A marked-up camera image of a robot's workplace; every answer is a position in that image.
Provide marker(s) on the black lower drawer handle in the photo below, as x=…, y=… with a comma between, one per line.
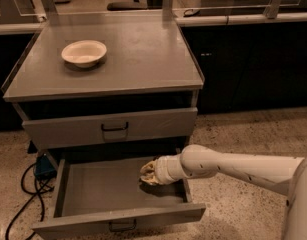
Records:
x=122, y=226

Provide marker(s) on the open lower grey drawer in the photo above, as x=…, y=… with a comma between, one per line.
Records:
x=94, y=188

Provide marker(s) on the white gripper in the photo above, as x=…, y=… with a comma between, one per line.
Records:
x=161, y=171

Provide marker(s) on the white bowl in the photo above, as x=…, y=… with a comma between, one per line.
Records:
x=84, y=54

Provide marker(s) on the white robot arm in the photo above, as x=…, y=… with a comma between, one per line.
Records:
x=285, y=175

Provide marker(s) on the black drawer handle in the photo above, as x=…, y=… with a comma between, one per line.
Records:
x=107, y=128
x=122, y=226

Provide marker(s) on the blue power box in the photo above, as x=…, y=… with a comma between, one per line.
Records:
x=43, y=168

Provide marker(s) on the black upper drawer handle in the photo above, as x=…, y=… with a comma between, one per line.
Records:
x=107, y=128

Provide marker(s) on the dark low cabinet right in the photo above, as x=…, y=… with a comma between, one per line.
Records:
x=251, y=66

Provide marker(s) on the closed upper grey drawer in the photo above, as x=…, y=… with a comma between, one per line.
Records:
x=100, y=129

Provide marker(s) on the grey drawer cabinet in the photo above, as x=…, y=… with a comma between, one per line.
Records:
x=147, y=67

